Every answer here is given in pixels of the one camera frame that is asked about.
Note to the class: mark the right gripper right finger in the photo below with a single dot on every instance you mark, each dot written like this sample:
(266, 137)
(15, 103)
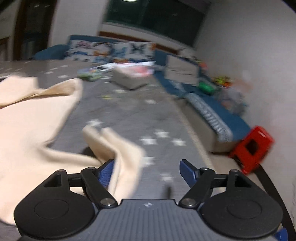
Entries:
(230, 204)

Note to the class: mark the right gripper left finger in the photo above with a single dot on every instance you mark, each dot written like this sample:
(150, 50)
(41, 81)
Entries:
(65, 204)

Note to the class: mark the cream garment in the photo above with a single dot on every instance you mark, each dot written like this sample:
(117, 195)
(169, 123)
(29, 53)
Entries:
(31, 119)

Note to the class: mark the red plastic stool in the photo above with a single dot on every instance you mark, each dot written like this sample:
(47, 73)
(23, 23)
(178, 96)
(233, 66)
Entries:
(250, 151)

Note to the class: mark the blue sectional sofa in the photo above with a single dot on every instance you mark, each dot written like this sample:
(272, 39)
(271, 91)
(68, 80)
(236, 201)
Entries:
(218, 129)

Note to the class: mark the clear plastic storage bin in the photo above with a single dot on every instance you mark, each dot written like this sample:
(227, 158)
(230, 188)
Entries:
(232, 100)

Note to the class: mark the green bowl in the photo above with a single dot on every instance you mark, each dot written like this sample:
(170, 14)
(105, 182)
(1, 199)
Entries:
(206, 88)

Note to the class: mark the grey star tablecloth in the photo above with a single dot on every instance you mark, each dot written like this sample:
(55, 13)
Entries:
(135, 115)

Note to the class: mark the yellow orange plush toy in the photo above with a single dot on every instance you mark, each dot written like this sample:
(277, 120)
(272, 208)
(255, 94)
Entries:
(223, 81)

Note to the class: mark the grey cushion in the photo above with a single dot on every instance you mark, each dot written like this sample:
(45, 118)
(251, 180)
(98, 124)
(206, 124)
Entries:
(180, 70)

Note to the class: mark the white tissue box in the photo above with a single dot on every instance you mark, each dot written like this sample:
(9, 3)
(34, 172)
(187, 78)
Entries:
(131, 76)

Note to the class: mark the left butterfly pillow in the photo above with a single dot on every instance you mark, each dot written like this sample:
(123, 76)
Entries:
(87, 51)

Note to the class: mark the butterfly pillow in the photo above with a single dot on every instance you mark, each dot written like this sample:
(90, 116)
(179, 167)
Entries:
(123, 52)
(87, 51)

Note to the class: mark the right butterfly pillow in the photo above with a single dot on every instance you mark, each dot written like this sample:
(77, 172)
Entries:
(123, 52)

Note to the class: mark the dark wooden door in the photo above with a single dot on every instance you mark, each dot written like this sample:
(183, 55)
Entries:
(33, 24)

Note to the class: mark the dark window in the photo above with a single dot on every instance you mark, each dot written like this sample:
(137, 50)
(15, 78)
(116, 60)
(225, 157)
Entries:
(177, 20)

